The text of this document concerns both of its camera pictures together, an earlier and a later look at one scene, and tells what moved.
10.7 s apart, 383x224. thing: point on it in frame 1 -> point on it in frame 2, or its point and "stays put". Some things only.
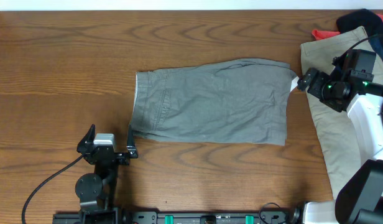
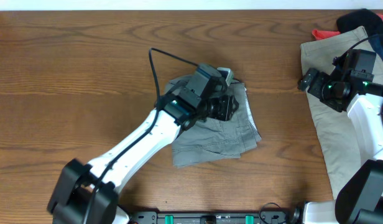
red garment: (319, 35) stays put
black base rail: (174, 218) stays put
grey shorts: (240, 101) -> (205, 140)
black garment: (372, 23) stays put
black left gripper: (132, 154) -> (227, 104)
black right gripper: (321, 78) stays put
